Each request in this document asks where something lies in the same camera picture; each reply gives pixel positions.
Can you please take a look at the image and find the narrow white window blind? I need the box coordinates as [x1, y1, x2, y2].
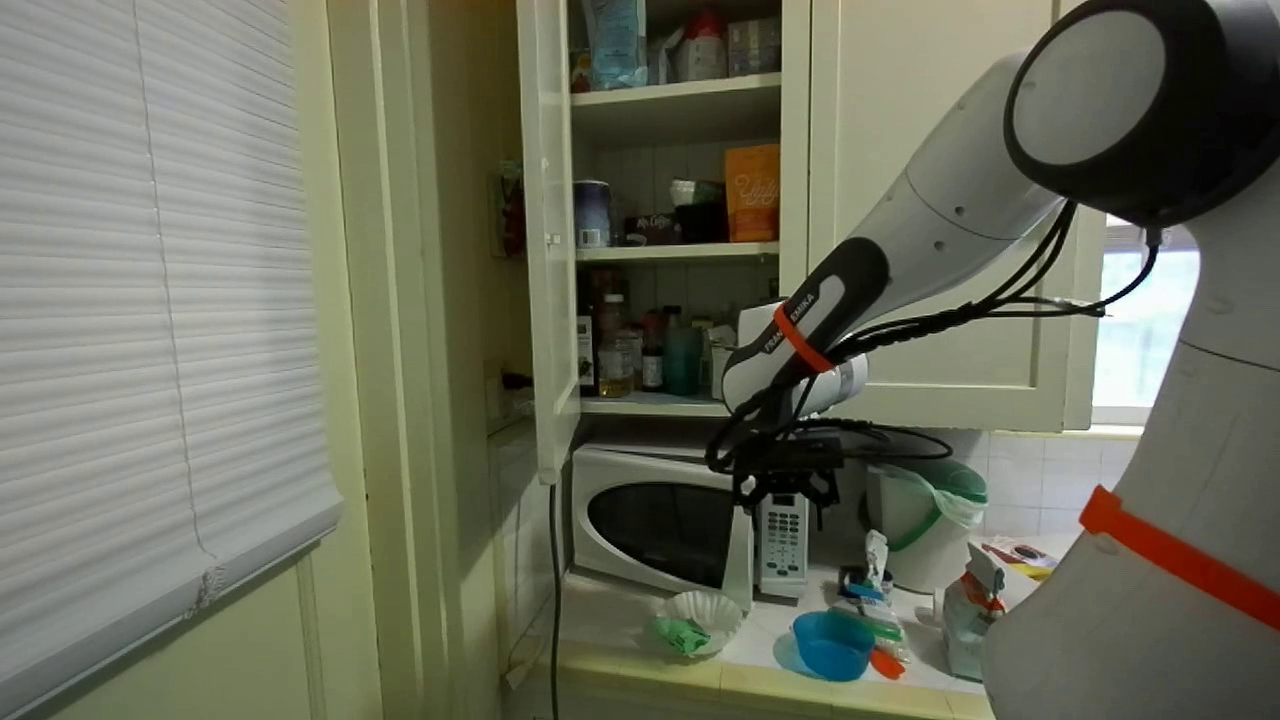
[1094, 217, 1204, 431]

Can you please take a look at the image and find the red lidded jar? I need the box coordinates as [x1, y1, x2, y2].
[669, 9, 733, 84]

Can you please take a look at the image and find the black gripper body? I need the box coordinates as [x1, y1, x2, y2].
[733, 431, 843, 489]

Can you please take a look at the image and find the blue plastic bowl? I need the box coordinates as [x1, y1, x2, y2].
[788, 609, 885, 688]

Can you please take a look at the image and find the clear plastic bag with blue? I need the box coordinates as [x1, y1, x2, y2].
[834, 527, 908, 646]

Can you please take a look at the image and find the tall glass spice jar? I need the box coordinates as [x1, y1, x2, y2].
[591, 294, 648, 399]

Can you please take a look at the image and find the teal bottle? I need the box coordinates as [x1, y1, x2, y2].
[664, 310, 711, 399]

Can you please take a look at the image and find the closed cream cabinet door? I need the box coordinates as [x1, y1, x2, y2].
[804, 0, 1112, 435]

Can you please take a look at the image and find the green lidded plastic container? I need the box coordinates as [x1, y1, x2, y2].
[860, 454, 998, 601]

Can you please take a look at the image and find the orange plastic spoon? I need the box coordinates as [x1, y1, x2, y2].
[866, 640, 908, 685]

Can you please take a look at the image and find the black hanging power cable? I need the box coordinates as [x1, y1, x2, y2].
[545, 481, 564, 720]

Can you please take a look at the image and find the wide white window blind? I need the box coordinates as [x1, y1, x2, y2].
[0, 0, 348, 720]

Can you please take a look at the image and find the blue packet on shelf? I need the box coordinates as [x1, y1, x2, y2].
[585, 0, 655, 95]

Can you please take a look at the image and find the black container with white lid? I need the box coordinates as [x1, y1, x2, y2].
[669, 176, 733, 250]

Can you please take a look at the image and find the white and blue carton packet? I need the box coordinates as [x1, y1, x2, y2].
[942, 542, 1012, 685]

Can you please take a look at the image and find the white tin can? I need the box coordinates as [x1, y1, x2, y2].
[707, 323, 746, 404]

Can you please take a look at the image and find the white microwave oven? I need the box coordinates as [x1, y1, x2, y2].
[568, 441, 821, 609]

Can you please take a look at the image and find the clear glass jar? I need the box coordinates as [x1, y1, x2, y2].
[726, 13, 784, 81]

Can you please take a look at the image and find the orange box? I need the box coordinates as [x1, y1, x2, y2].
[721, 139, 784, 250]

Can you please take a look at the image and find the blue and white can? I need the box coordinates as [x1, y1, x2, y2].
[572, 176, 621, 257]

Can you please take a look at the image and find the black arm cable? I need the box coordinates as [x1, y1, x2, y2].
[700, 198, 1169, 474]

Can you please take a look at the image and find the open cream cabinet door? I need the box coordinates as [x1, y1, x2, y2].
[511, 0, 585, 489]

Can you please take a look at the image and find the printed paper sheet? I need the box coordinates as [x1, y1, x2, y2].
[982, 532, 1062, 587]

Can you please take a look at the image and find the green plastic packet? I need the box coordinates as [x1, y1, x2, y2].
[651, 614, 716, 662]

